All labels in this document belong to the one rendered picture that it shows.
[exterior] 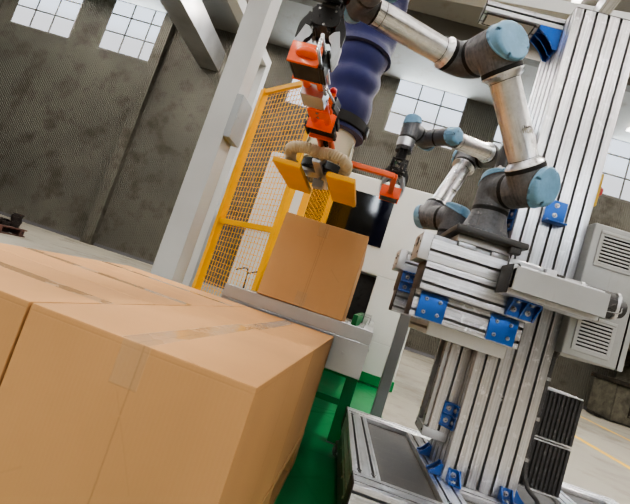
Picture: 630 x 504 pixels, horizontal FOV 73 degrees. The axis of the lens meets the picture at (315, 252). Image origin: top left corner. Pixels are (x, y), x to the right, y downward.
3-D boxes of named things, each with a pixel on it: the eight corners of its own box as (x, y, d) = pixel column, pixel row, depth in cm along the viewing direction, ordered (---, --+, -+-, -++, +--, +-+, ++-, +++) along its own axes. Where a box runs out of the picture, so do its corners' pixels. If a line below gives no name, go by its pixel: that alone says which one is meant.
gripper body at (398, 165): (388, 168, 178) (396, 142, 180) (386, 175, 187) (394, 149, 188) (405, 173, 177) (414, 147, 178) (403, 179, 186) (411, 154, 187)
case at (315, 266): (276, 307, 247) (299, 244, 255) (342, 329, 242) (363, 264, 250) (256, 292, 189) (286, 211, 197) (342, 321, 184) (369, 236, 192)
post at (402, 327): (361, 439, 236) (413, 268, 244) (373, 443, 234) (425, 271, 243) (360, 442, 229) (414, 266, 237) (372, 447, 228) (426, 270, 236)
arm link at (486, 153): (509, 169, 205) (451, 147, 175) (488, 170, 214) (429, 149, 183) (513, 145, 205) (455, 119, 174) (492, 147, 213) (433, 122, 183)
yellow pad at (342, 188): (331, 200, 173) (335, 189, 174) (355, 207, 172) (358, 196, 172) (325, 176, 140) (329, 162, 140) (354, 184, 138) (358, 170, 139)
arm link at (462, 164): (431, 219, 191) (485, 138, 209) (405, 216, 202) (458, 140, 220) (442, 236, 197) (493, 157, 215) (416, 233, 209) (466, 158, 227)
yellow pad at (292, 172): (288, 188, 176) (292, 176, 176) (310, 194, 175) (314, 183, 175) (271, 160, 142) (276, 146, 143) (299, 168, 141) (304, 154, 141)
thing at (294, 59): (291, 78, 104) (298, 60, 104) (320, 86, 103) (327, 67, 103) (286, 59, 95) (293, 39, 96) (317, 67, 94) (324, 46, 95)
